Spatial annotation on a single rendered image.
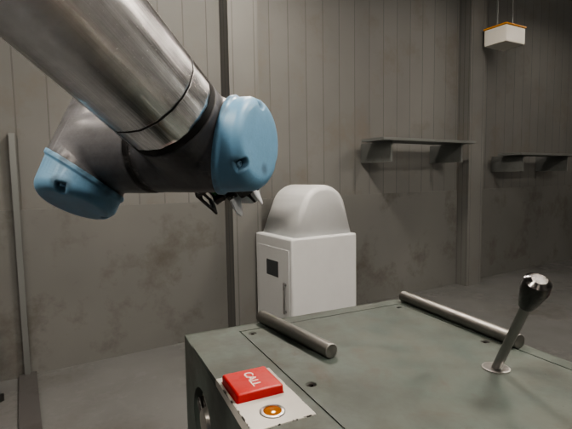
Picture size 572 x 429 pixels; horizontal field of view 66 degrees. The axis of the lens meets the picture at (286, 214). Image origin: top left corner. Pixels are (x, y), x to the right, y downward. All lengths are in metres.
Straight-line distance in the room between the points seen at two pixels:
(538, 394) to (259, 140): 0.46
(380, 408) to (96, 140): 0.41
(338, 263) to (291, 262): 0.49
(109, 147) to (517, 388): 0.54
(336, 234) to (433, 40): 3.25
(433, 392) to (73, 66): 0.51
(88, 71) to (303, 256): 3.48
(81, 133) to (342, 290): 3.69
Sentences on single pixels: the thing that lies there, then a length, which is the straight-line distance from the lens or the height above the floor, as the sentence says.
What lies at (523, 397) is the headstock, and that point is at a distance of 0.63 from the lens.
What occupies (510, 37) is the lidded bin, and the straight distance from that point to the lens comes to 6.56.
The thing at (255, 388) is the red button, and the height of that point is 1.27.
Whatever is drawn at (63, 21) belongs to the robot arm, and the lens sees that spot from 0.26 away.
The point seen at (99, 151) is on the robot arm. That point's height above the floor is 1.54.
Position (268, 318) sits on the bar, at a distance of 0.78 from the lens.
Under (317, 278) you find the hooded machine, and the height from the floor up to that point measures 0.64.
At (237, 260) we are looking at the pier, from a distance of 4.16.
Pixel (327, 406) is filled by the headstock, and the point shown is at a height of 1.25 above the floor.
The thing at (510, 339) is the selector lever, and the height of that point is 1.31.
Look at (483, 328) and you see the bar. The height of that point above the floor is 1.27.
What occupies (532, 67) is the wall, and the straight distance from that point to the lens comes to 8.05.
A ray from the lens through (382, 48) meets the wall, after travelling 5.60.
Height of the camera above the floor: 1.52
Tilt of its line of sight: 5 degrees down
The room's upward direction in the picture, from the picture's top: 1 degrees counter-clockwise
